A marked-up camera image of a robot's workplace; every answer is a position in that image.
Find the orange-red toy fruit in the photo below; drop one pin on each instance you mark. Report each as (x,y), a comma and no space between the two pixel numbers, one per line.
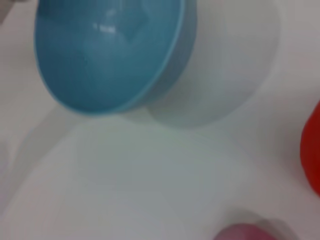
(312,150)

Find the blue bowl with white outside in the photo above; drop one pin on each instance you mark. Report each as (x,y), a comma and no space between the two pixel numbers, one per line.
(105,57)

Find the pink toy peach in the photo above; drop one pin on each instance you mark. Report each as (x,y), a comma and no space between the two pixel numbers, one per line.
(245,232)

